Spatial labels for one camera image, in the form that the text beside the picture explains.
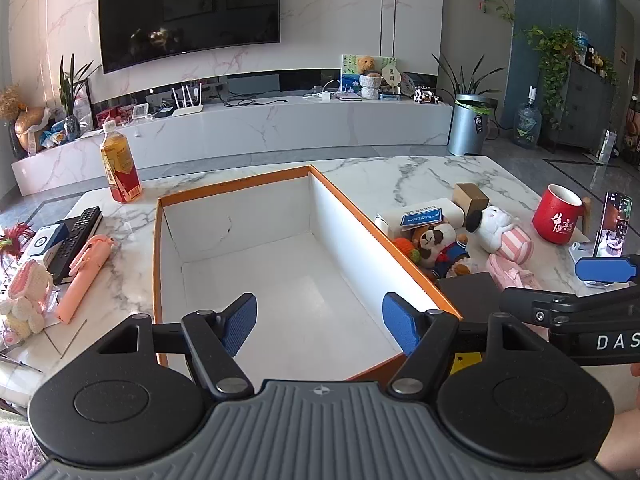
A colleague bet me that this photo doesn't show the long white case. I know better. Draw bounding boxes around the long white case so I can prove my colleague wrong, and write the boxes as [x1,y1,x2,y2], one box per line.
[374,198,469,237]

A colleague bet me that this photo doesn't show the blue water jug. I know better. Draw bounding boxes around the blue water jug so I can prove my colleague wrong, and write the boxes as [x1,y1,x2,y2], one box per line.
[513,86,544,150]

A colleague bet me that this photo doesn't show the red feather toy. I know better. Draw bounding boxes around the red feather toy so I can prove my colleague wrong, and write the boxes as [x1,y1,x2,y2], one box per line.
[0,221,37,262]

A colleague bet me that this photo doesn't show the long-leaf green plant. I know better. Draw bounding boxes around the long-leaf green plant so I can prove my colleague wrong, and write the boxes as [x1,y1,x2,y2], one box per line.
[432,52,507,111]

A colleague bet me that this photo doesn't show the white phone stand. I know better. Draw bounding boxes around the white phone stand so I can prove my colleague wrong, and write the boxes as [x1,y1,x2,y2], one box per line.
[569,241,603,288]

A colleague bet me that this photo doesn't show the orange-rimmed white cardboard box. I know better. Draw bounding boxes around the orange-rimmed white cardboard box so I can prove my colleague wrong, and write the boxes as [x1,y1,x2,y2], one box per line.
[152,164,464,384]

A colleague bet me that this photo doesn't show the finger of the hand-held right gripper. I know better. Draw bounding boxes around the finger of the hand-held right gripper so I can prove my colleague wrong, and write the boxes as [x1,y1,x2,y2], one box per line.
[574,254,640,284]
[499,285,640,331]

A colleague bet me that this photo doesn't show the person's right forearm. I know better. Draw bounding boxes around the person's right forearm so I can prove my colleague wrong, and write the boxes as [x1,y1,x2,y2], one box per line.
[596,406,640,472]

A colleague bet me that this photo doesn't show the brown plush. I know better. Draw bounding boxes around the brown plush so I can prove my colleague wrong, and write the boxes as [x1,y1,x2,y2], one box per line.
[412,223,472,282]

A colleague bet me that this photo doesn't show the golden gourd ornament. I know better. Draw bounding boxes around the golden gourd ornament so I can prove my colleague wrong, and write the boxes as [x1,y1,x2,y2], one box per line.
[14,105,52,155]

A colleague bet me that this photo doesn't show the grey metal planter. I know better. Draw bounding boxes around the grey metal planter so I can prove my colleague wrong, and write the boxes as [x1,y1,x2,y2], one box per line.
[447,93,494,157]

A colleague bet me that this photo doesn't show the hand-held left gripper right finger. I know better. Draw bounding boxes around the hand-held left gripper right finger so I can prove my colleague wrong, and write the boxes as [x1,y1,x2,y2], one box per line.
[382,292,551,397]

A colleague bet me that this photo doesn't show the pink selfie stick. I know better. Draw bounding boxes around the pink selfie stick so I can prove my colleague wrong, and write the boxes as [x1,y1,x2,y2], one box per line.
[55,233,117,324]

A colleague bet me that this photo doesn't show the potted orchid plant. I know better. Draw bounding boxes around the potted orchid plant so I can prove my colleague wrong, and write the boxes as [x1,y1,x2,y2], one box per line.
[58,53,102,141]

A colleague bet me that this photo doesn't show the trailing green plant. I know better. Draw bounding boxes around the trailing green plant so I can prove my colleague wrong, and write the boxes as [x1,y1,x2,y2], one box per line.
[522,25,582,132]

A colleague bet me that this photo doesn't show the white plush with pink stripes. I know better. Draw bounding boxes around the white plush with pink stripes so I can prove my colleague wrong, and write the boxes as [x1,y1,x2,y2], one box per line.
[466,204,535,264]

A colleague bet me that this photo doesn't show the dark grey box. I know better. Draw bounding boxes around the dark grey box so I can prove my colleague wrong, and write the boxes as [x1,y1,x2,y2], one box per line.
[434,272,507,322]

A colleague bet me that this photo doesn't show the smartphone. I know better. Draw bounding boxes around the smartphone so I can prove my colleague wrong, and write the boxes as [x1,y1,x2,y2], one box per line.
[592,190,634,261]

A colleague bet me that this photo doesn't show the purple fleece blanket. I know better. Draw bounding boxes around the purple fleece blanket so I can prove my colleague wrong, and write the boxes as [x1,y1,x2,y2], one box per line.
[0,424,47,480]

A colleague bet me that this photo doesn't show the tea bottle with red label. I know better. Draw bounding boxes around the tea bottle with red label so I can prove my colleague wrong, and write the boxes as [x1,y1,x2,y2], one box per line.
[99,120,144,204]

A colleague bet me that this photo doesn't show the small brown cardboard box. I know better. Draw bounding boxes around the small brown cardboard box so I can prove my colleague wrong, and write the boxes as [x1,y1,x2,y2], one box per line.
[452,182,491,224]

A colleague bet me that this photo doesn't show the black curved television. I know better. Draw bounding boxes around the black curved television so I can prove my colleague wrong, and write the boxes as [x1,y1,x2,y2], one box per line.
[97,0,281,75]

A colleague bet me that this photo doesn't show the white router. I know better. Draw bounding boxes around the white router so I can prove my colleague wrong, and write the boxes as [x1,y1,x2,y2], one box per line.
[170,84,206,119]

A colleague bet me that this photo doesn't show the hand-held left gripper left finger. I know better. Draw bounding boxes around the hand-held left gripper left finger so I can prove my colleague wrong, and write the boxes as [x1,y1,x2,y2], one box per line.
[97,293,259,401]

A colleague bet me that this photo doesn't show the red mug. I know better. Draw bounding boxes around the red mug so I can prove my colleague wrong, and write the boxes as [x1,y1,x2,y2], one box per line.
[532,183,592,246]

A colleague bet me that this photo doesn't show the pink cloth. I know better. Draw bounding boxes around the pink cloth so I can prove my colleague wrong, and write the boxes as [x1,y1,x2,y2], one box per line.
[486,253,542,291]

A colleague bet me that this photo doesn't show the white marble television cabinet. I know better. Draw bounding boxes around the white marble television cabinet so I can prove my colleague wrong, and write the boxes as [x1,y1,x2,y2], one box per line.
[10,91,454,197]

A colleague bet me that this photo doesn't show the pink white crocheted bunny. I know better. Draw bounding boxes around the pink white crocheted bunny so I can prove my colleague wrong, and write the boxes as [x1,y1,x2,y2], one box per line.
[0,258,55,337]

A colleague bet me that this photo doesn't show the grey sideboard cabinet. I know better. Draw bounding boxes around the grey sideboard cabinet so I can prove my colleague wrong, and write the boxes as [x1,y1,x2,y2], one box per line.
[544,60,619,154]

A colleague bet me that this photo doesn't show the black remote control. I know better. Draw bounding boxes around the black remote control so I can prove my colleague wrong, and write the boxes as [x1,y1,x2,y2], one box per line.
[50,206,104,282]

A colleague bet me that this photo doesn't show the round paper fan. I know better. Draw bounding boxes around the round paper fan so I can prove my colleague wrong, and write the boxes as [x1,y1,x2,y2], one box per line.
[379,62,404,92]

